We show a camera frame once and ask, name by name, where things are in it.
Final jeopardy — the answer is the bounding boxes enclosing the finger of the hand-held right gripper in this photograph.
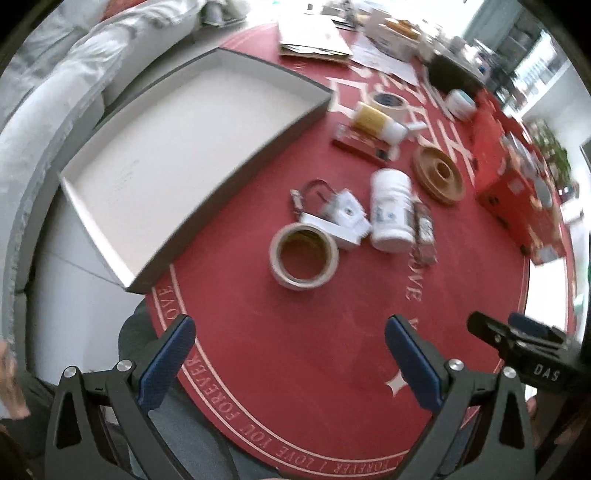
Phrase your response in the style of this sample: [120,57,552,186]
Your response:
[467,312,515,354]
[509,313,568,344]

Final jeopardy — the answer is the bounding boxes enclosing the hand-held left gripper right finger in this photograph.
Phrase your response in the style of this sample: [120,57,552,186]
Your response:
[385,315,536,480]

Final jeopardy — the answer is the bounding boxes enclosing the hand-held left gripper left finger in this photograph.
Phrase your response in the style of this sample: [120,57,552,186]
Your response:
[45,314,197,480]

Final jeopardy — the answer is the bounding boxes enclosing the patterned card box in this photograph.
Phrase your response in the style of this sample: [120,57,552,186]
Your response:
[409,198,438,266]

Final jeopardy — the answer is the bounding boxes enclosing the beige masking tape roll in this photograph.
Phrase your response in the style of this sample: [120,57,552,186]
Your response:
[269,224,341,291]

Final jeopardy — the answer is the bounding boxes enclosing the large white pill bottle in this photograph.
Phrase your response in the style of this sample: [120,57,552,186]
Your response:
[369,168,414,253]

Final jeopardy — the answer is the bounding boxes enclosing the white rectangular box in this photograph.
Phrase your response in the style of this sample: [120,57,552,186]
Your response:
[300,213,365,251]

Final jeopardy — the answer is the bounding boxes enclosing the white charger plug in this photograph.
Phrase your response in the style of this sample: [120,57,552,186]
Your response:
[323,188,372,241]

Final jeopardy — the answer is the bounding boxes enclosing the round wooden dish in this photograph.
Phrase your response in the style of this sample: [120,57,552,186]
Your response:
[412,145,465,206]

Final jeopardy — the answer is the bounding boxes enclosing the grey shallow cardboard box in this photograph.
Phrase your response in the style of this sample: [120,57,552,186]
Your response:
[59,47,334,294]

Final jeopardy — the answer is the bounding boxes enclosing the metal hose clamp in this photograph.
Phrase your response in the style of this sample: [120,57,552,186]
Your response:
[290,179,338,217]

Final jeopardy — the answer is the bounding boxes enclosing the red cigarette pack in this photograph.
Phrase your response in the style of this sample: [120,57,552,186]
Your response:
[332,124,393,167]

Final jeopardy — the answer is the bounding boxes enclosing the white bottle with yellow label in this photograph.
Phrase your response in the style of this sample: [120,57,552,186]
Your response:
[352,102,408,145]

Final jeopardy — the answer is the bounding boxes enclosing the red printed table mat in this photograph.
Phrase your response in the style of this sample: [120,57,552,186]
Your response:
[145,23,578,480]

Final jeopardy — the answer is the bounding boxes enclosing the large red gift box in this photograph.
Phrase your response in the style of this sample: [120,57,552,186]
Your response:
[471,92,568,264]

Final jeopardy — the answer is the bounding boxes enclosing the green potted plant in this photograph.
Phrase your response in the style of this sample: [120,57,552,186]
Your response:
[526,120,573,185]

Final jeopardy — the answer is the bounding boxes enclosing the white jar with teal lid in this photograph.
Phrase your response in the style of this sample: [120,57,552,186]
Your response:
[445,89,476,120]

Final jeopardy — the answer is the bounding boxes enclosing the white tape roll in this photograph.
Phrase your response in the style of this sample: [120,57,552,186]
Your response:
[367,91,408,114]

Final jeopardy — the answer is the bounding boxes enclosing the dark box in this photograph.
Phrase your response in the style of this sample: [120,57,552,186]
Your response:
[425,53,485,95]

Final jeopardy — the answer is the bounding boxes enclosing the white paper sheets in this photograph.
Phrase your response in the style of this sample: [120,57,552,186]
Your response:
[348,34,419,86]

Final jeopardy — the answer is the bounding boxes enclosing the grey sofa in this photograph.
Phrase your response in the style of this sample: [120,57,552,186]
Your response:
[0,0,222,333]

